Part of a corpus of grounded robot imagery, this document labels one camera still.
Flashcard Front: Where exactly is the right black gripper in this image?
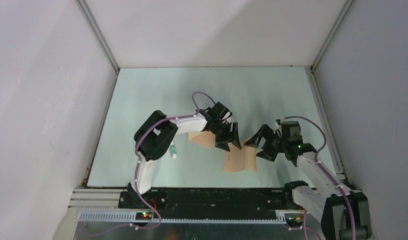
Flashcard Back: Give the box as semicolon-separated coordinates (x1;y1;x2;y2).
244;124;288;162

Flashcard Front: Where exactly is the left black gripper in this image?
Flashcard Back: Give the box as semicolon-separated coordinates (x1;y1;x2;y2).
211;120;241;153

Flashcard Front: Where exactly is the tan paper envelope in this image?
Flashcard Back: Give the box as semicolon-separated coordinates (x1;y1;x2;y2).
188;131;216;149

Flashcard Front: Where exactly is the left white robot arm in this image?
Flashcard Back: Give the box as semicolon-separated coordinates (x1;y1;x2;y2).
128;102;242;208

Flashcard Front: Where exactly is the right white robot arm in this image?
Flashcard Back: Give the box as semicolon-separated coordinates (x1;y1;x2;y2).
244;116;372;240

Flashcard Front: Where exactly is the white green glue stick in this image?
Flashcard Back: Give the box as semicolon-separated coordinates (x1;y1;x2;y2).
170;141;177;159

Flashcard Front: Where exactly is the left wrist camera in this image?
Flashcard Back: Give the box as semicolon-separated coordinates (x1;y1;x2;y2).
222;111;233;121

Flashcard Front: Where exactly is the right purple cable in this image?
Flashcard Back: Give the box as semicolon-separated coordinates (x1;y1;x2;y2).
278;115;357;240

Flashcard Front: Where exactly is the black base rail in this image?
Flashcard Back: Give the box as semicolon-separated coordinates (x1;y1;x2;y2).
118;186;300;221

